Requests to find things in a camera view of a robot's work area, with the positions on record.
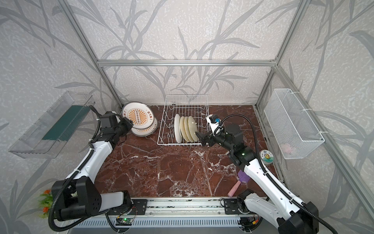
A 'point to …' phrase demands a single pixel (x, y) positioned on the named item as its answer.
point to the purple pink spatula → (242, 177)
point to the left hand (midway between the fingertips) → (132, 119)
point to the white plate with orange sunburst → (140, 120)
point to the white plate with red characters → (146, 131)
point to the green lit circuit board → (124, 222)
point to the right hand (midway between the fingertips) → (203, 126)
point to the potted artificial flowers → (46, 200)
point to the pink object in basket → (286, 147)
